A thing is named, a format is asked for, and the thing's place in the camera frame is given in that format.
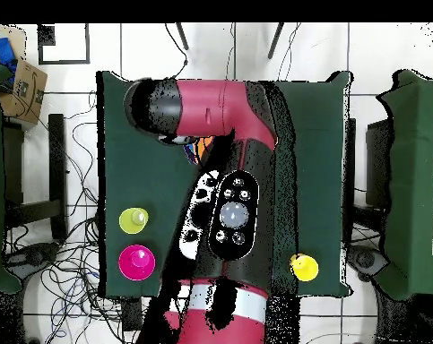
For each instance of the large orange bowl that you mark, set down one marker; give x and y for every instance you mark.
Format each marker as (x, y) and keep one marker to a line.
(202, 147)

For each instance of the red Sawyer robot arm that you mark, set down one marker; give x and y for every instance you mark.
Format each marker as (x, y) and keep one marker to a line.
(216, 107)

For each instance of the pale yellow translucent cup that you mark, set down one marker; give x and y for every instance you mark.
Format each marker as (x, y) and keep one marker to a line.
(130, 222)

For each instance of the dark green tablecloth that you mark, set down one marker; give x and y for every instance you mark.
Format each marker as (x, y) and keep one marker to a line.
(320, 179)

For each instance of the small red bowl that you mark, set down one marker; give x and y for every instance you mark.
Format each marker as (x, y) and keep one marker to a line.
(137, 263)

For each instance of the orange yellow cup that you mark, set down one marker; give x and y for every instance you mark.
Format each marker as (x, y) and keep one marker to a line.
(305, 268)

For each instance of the black power strip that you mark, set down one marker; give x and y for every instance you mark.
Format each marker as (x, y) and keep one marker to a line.
(131, 315)

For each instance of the black tripod leg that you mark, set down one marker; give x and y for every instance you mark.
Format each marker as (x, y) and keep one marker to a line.
(275, 41)
(182, 36)

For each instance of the black metal stand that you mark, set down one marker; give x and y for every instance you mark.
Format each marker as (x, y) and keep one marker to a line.
(57, 161)

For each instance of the dark grey floor device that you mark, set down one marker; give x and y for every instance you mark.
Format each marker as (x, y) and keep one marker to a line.
(368, 259)

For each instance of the black floor device with knob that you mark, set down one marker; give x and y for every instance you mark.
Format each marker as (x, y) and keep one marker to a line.
(33, 256)

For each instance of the cardboard box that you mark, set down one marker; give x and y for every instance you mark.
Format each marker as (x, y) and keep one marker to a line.
(29, 89)

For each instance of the flat cardboard sheet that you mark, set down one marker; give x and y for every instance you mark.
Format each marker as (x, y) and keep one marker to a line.
(17, 36)

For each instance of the blue bag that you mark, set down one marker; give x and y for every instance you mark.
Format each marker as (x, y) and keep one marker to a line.
(2, 48)

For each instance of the black square floor frame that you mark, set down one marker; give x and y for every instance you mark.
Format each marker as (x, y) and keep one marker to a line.
(63, 62)

